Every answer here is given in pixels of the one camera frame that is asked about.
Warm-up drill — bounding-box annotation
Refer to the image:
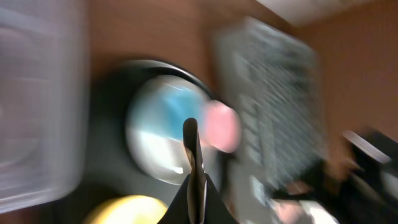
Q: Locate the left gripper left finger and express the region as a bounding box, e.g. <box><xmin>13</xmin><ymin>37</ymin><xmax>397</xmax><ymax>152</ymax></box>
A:
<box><xmin>158</xmin><ymin>175</ymin><xmax>190</xmax><ymax>224</ymax></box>

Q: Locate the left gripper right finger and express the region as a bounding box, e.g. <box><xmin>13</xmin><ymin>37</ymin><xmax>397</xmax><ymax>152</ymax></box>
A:
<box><xmin>204</xmin><ymin>174</ymin><xmax>238</xmax><ymax>224</ymax></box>

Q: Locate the brown snack wrapper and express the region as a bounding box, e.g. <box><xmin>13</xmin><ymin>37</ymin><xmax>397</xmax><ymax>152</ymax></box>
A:
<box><xmin>183</xmin><ymin>118</ymin><xmax>207</xmax><ymax>223</ymax></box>

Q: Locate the yellow bowl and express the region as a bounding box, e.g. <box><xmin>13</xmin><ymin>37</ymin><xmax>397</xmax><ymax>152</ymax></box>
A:
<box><xmin>83</xmin><ymin>195</ymin><xmax>168</xmax><ymax>224</ymax></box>

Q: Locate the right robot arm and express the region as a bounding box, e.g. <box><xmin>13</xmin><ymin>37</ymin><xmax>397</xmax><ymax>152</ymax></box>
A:
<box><xmin>271</xmin><ymin>129</ymin><xmax>397</xmax><ymax>223</ymax></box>

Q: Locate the grey dishwasher rack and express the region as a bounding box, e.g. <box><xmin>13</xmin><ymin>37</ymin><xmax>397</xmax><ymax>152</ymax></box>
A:
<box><xmin>214</xmin><ymin>17</ymin><xmax>323</xmax><ymax>188</ymax></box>

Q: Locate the grey plate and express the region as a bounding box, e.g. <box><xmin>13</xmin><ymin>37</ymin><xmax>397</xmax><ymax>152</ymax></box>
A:
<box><xmin>125</xmin><ymin>75</ymin><xmax>210</xmax><ymax>185</ymax></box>

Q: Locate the pink plastic cup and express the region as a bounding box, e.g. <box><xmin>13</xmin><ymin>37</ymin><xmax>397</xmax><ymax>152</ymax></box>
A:
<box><xmin>204</xmin><ymin>100</ymin><xmax>241</xmax><ymax>153</ymax></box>

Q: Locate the round black tray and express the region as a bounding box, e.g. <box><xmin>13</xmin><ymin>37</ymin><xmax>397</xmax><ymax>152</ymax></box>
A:
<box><xmin>83</xmin><ymin>59</ymin><xmax>214</xmax><ymax>203</ymax></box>

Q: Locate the blue plastic cup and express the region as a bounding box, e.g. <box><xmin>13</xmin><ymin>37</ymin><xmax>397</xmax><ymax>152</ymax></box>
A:
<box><xmin>154</xmin><ymin>91</ymin><xmax>207</xmax><ymax>140</ymax></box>

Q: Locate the clear plastic bin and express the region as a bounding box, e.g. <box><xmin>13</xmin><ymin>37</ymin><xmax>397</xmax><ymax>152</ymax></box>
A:
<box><xmin>1</xmin><ymin>0</ymin><xmax>90</xmax><ymax>213</ymax></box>

